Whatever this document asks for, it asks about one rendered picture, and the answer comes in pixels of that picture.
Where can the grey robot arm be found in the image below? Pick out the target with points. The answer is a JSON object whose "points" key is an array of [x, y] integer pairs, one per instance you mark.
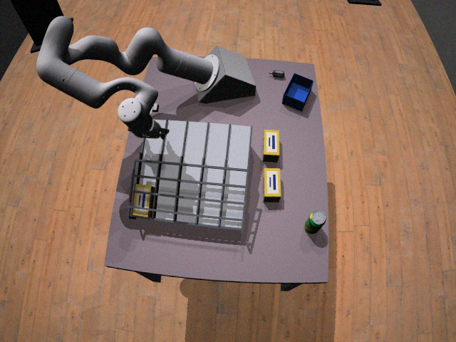
{"points": [[145, 43]]}

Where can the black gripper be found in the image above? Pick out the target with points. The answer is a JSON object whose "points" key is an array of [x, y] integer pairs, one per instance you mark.
{"points": [[154, 132]]}

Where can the yellow carton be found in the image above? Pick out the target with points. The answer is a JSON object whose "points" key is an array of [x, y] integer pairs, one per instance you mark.
{"points": [[271, 185], [271, 146], [142, 200]]}

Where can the green drink can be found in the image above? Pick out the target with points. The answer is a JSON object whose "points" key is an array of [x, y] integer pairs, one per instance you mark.
{"points": [[315, 221]]}

